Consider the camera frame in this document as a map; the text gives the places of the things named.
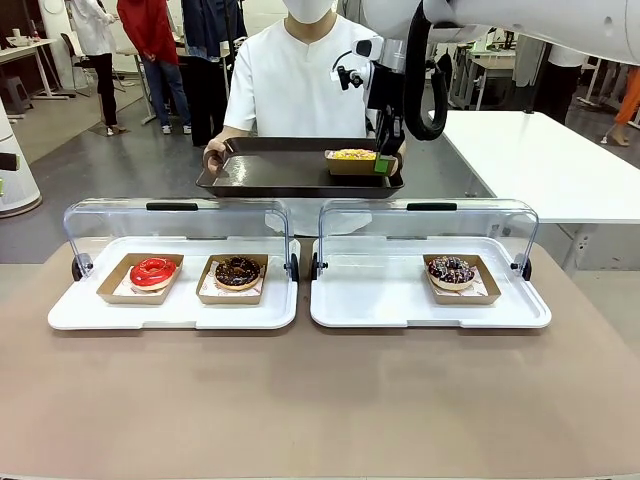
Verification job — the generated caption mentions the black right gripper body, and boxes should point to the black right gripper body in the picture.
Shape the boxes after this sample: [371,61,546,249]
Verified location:
[365,62,406,119]

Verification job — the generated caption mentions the yellow sprinkled donut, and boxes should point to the yellow sprinkled donut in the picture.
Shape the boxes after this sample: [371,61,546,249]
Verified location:
[332,146,378,162]

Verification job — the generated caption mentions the cardboard box of yellow donut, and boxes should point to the cardboard box of yellow donut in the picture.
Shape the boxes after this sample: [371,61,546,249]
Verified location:
[324,148,399,178]

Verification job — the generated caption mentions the dark brown serving tray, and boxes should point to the dark brown serving tray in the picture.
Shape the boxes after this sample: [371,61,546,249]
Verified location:
[195,135,406,200]

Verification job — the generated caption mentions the chocolate sprinkled donut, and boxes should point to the chocolate sprinkled donut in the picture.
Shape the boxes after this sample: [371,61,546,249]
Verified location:
[425,254,477,292]
[213,255,263,293]

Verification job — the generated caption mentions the cardboard box of chocolate donut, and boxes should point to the cardboard box of chocolate donut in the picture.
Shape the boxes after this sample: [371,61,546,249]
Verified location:
[195,253,270,306]

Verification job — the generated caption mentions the person's right forearm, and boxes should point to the person's right forearm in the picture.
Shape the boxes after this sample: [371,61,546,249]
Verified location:
[208,123,259,149]

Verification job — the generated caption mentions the person in white shirt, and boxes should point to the person in white shirt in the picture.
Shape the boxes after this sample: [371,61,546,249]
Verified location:
[223,0,387,237]

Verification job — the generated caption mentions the cardboard box of red donut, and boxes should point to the cardboard box of red donut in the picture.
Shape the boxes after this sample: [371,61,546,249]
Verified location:
[96,253,185,306]

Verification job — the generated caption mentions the paper liner under purple donut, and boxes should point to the paper liner under purple donut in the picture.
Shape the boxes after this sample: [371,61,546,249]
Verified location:
[433,267,489,299]

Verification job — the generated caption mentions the red glazed donut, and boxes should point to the red glazed donut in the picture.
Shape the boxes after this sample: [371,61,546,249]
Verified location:
[129,256,179,293]

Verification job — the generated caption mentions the person's right hand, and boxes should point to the person's right hand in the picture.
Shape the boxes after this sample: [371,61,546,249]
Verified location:
[202,136,228,175]

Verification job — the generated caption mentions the white cylindrical column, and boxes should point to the white cylindrical column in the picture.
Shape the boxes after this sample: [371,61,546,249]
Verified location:
[0,93,44,219]

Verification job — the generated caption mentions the clear hinged display lid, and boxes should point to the clear hinged display lid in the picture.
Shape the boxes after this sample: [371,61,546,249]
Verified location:
[311,198,541,282]
[63,197,301,283]

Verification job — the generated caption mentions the black backpack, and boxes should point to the black backpack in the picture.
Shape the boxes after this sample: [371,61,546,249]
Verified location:
[432,48,454,93]

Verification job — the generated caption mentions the grey step stool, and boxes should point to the grey step stool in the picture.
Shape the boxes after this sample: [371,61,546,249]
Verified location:
[0,76,34,116]

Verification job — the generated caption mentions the white desk with clutter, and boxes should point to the white desk with clutter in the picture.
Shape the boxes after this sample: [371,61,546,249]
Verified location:
[447,38,519,112]

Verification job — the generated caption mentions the white face mask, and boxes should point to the white face mask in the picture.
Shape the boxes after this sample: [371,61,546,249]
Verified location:
[284,0,337,25]

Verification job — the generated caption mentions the white background desk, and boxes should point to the white background desk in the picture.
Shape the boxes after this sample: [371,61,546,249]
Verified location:
[0,38,70,102]

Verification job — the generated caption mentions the black office chair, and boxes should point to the black office chair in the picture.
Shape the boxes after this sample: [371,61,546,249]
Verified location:
[59,32,95,99]

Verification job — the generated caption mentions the white display tray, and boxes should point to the white display tray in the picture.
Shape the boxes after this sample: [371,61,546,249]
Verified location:
[48,235,301,331]
[309,236,553,330]

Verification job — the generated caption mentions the white side table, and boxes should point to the white side table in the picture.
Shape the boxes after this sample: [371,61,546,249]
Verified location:
[428,109,640,274]

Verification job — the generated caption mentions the figure in grey skirt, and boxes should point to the figure in grey skirt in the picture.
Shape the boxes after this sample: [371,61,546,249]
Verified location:
[514,33,550,90]

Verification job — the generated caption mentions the black clamp pole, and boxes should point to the black clamp pole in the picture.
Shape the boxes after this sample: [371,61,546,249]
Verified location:
[522,47,552,117]

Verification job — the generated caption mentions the bystander white top black trousers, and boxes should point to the bystander white top black trousers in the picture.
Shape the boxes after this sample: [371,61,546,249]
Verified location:
[69,0,122,137]

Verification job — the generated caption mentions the bystander in dark clothes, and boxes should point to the bystander in dark clothes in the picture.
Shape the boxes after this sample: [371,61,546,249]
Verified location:
[181,0,249,148]

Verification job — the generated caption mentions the bystander white shirt dark trousers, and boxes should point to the bystander white shirt dark trousers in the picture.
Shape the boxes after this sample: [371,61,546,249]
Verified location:
[529,47,587,127]

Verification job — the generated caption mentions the bystander in red jacket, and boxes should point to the bystander in red jacket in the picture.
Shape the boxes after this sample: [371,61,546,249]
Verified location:
[116,0,194,136]

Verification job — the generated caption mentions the bystander in orange trousers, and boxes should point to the bystander in orange trousers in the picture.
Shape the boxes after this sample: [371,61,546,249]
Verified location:
[603,64,640,148]

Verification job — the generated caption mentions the black right arm cable sleeve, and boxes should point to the black right arm cable sleeve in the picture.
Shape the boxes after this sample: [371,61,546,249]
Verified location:
[403,0,449,142]

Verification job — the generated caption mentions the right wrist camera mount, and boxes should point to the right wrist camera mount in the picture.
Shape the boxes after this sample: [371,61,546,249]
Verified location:
[331,37,387,92]

